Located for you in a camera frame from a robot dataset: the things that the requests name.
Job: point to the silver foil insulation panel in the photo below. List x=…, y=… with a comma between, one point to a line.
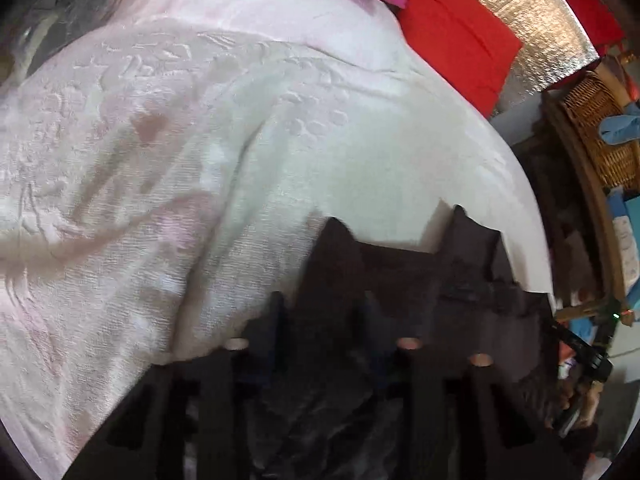
x=554, y=46

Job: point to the wooden side table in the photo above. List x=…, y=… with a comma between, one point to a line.
x=571, y=199

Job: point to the right hand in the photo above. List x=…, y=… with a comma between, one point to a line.
x=580, y=399

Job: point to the red cloth on railing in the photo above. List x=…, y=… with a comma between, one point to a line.
x=599, y=22

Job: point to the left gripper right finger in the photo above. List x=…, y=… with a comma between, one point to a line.
x=458, y=419

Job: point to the light blue cloth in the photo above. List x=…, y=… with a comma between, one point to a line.
x=620, y=129

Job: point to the white embossed bedspread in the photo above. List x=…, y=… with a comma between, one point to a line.
x=162, y=174

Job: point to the black quilted jacket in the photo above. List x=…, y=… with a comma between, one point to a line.
x=323, y=416

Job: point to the grey garment on bed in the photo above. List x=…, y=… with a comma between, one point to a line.
x=34, y=30

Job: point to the teal fashion box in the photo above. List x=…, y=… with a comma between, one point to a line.
x=624, y=233

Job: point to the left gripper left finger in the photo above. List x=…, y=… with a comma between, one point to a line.
x=188, y=417

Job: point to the red square cushion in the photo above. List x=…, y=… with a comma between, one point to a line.
x=465, y=43

